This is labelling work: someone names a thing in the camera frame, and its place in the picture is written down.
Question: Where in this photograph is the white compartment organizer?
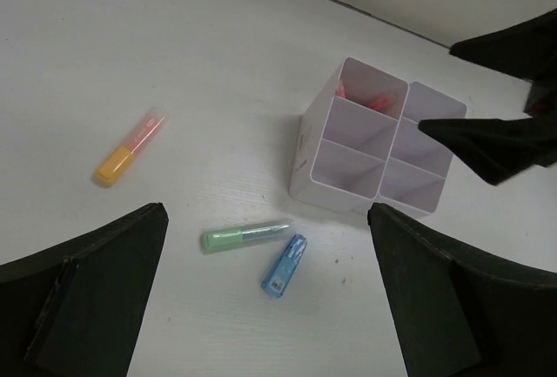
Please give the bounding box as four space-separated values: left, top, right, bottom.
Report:
377 81 467 219
289 57 409 213

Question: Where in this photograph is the right white compartment organizer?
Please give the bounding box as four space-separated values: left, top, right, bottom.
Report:
377 81 467 219

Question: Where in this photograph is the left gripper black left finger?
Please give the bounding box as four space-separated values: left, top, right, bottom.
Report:
1 203 168 376

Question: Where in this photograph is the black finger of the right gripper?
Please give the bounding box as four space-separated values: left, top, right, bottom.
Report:
418 116 556 185
449 6 557 86

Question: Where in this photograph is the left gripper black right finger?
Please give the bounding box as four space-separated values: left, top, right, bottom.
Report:
367 203 556 376

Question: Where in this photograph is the blue transparent stapler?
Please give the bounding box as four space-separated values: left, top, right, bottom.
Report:
261 234 307 299

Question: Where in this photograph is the green capped correction tape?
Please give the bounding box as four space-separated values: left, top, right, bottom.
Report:
199 218 296 254

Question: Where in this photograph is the red highlighter pen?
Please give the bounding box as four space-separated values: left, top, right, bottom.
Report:
335 82 399 113

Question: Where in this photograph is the left white compartment organizer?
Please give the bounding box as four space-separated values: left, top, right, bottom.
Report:
289 57 409 213

